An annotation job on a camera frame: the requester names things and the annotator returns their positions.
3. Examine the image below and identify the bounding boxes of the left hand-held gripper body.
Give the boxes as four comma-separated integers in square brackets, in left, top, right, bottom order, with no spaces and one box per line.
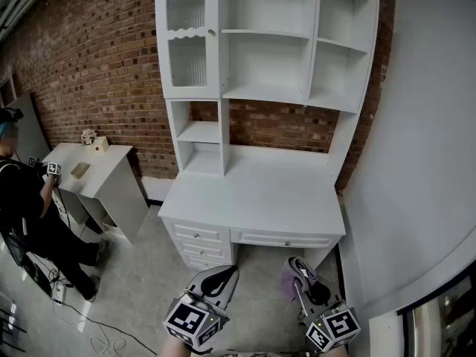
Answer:
[162,289,231,350]

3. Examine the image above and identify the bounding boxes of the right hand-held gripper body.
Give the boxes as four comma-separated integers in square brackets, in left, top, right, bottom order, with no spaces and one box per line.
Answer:
[297,299,361,353]

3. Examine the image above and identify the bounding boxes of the purple grey cleaning cloth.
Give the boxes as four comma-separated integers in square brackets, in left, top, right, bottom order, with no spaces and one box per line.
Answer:
[280,255,320,304]

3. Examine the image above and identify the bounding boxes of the white desk with hutch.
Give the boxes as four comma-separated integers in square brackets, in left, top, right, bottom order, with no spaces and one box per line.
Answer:
[154,0,380,178]

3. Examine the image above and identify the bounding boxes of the person's right forearm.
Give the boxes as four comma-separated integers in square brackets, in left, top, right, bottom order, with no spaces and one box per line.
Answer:
[327,344,358,357]

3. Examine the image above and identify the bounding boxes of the person's left forearm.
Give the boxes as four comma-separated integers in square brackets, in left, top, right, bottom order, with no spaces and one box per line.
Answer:
[158,335,194,357]

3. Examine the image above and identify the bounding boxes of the white table top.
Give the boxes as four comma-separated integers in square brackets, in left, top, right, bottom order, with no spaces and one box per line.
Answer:
[158,143,347,274]

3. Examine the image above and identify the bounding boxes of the small white drawer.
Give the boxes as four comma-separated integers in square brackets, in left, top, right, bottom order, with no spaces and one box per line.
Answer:
[176,240,232,262]
[171,222,225,244]
[184,257,231,271]

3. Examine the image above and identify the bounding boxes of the wide white drawer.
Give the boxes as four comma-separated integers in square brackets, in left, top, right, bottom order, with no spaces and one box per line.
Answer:
[231,228,338,249]

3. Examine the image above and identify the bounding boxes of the black framed glass door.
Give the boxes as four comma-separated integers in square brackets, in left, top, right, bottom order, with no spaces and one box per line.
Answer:
[396,273,476,357]

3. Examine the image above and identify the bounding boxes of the white power strip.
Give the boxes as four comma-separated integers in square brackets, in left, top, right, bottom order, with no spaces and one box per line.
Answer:
[51,284,68,305]

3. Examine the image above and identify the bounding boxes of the small white side table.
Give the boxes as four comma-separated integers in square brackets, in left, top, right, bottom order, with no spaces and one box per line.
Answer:
[41,142,149,244]

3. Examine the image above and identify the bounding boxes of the tan sponge block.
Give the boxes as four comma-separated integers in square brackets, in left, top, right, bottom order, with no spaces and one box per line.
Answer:
[70,161,91,180]

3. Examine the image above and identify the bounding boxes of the white box with flowers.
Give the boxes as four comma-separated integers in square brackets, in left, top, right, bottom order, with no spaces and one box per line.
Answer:
[80,128,109,155]

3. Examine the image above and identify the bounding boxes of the black flat monitor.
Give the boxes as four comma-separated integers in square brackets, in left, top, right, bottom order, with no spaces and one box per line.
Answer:
[0,228,53,297]

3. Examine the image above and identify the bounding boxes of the white ribbed glass cabinet door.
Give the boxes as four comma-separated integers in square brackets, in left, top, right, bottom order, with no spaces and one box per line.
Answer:
[155,0,221,99]

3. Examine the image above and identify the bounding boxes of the floor cables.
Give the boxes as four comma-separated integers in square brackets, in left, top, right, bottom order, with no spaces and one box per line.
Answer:
[48,269,157,356]

